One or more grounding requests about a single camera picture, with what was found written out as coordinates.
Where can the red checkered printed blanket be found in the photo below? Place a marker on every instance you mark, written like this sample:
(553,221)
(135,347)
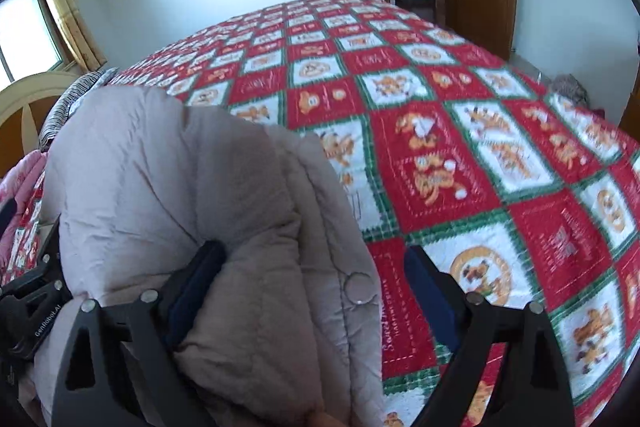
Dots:
(450,132)

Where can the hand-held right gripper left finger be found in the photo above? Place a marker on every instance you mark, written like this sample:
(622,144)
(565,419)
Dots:
(192,292)

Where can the pink clothing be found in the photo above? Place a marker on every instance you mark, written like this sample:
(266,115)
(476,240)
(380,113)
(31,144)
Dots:
(22,187)

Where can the grey striped cloth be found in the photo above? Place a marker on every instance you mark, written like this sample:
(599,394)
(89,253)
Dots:
(70,102)

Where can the window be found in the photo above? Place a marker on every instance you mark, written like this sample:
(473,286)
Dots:
(25,32)

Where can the beige padded coat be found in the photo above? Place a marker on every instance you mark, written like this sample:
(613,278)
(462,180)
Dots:
(175,187)

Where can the yellow curtain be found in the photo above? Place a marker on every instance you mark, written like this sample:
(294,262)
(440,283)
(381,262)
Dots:
(67,17)

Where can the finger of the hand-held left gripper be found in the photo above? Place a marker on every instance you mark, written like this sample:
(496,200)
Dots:
(51,244)

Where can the grey bundle on floor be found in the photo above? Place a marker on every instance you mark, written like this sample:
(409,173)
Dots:
(569,88)

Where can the cream wooden headboard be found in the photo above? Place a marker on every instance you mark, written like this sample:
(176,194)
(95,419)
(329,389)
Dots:
(30,97)

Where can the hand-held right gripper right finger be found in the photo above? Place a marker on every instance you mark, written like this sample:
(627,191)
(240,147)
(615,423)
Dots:
(430,294)

